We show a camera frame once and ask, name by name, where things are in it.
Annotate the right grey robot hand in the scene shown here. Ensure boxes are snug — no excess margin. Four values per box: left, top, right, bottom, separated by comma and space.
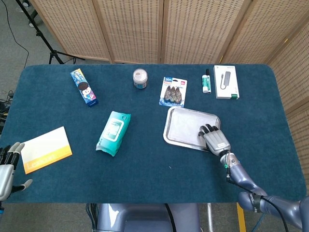
197, 124, 231, 157

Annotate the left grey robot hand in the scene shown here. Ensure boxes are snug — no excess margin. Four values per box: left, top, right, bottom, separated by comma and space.
0, 142, 33, 203

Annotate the stainless steel tray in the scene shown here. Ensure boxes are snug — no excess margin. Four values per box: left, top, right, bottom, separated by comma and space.
163, 106, 222, 152

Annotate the yellow white notepad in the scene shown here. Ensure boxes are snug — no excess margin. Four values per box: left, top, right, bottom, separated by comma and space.
20, 126, 73, 174

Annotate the white green glue stick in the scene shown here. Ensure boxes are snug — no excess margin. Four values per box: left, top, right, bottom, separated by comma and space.
201, 74, 211, 94

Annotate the white USB hub box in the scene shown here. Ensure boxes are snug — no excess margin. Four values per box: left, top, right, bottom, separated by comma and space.
213, 65, 240, 100

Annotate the correction tape blister pack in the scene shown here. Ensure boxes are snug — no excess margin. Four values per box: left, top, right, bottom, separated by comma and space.
158, 76, 188, 108

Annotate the metal table leg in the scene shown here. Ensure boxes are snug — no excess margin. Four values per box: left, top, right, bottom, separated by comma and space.
207, 203, 215, 232

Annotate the dark teal table cover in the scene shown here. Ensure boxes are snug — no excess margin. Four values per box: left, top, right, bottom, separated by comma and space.
0, 64, 307, 204

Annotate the jar with white lid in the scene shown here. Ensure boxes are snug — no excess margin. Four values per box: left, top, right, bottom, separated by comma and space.
133, 68, 148, 90

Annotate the green wet wipes pack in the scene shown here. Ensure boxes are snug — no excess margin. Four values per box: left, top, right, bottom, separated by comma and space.
96, 111, 132, 157

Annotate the blue-grey robot torso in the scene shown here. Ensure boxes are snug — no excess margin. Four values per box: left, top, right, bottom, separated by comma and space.
96, 203, 201, 232

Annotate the blue Oreo cookie box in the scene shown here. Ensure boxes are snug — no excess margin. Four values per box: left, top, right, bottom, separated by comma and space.
70, 68, 99, 108

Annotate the black tripod stand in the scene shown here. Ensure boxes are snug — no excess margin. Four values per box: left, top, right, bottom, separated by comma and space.
15, 0, 85, 65

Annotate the bundle of floor cables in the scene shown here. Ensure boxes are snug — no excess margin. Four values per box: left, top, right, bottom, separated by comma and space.
0, 90, 14, 136

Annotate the yellow post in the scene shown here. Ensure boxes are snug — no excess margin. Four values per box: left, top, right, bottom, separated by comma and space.
236, 203, 247, 232

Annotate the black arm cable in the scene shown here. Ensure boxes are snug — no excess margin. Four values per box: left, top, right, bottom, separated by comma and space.
225, 154, 292, 232

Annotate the thin black floor cable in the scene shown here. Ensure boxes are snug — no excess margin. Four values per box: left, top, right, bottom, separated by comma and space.
3, 0, 29, 70

